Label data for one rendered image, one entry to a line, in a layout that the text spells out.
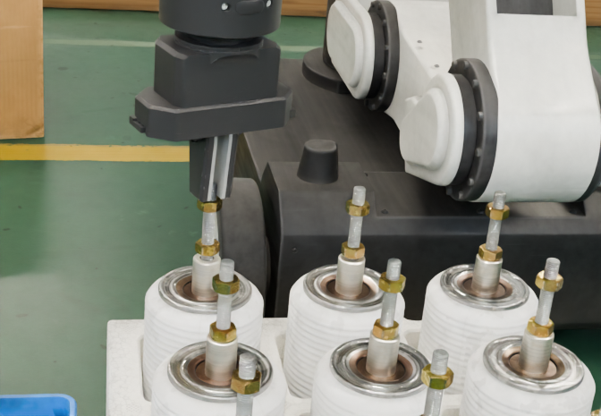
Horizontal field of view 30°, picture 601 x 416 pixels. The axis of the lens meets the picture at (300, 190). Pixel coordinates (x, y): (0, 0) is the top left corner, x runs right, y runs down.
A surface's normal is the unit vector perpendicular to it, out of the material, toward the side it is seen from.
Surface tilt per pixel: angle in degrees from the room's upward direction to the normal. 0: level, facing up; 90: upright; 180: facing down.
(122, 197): 0
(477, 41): 90
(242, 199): 19
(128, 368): 0
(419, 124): 90
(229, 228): 37
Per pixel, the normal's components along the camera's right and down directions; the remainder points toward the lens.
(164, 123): -0.24, 0.38
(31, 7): 0.31, 0.41
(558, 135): 0.19, 0.12
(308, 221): 0.18, -0.34
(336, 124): 0.08, -0.91
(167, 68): -0.86, 0.14
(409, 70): -0.98, 0.00
